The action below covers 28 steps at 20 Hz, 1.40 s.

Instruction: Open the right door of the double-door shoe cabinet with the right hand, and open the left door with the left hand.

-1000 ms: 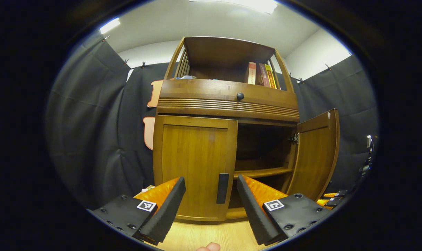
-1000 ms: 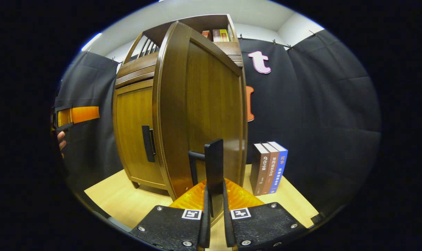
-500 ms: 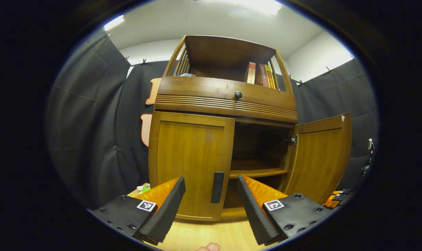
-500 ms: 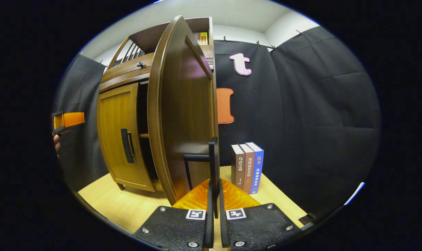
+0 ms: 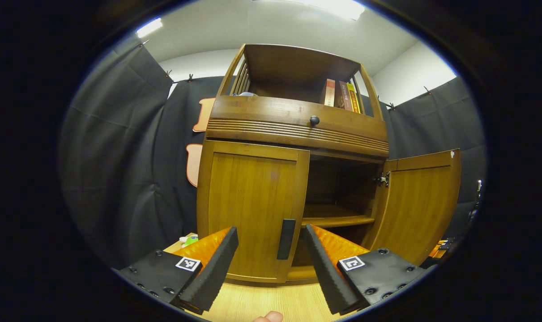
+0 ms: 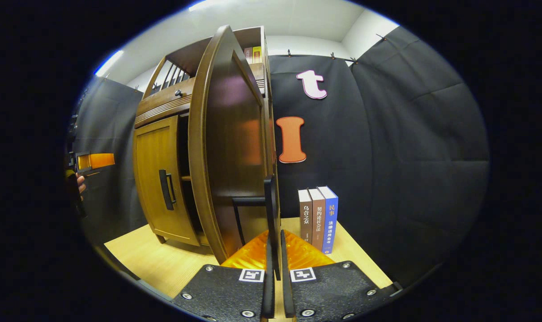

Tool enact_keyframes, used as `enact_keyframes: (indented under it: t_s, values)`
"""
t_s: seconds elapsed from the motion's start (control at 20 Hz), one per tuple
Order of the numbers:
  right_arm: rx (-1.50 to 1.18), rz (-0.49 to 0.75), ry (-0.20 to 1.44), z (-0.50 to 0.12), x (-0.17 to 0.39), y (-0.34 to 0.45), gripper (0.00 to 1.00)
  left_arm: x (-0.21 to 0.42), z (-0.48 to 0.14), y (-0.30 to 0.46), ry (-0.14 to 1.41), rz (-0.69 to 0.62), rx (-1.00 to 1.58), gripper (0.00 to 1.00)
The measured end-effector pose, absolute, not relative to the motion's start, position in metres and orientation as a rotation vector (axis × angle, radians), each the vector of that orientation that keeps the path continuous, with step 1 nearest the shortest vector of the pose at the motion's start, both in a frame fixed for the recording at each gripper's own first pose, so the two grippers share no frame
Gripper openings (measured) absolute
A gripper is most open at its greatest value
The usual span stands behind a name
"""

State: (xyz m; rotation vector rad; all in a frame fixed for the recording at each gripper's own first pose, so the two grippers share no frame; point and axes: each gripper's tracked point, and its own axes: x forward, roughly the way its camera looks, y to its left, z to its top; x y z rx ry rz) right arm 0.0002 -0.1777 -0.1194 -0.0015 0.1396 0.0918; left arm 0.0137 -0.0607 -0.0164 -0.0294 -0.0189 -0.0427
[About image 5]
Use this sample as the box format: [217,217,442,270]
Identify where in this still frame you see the wooden cabinet drawer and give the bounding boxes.
[206,95,390,158]

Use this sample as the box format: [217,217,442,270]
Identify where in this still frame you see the black door handle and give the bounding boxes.
[277,218,296,260]

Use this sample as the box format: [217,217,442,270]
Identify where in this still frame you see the yellow book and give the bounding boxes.
[346,83,361,114]

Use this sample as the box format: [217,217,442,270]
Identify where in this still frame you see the wooden double-door shoe cabinet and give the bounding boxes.
[196,43,390,284]

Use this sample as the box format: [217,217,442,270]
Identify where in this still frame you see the wooden shoe cabinet door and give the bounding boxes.
[196,140,311,283]
[363,149,462,267]

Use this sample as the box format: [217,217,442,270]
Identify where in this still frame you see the brown book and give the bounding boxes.
[335,80,353,111]

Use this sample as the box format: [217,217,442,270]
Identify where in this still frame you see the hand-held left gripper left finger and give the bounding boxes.
[114,226,239,316]

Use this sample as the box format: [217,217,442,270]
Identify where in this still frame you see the wooden inner shelf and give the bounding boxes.
[301,203,376,229]

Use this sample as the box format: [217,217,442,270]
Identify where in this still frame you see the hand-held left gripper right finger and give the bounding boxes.
[303,224,435,316]

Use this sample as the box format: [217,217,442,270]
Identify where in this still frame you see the black backdrop cloth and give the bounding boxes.
[60,38,486,269]

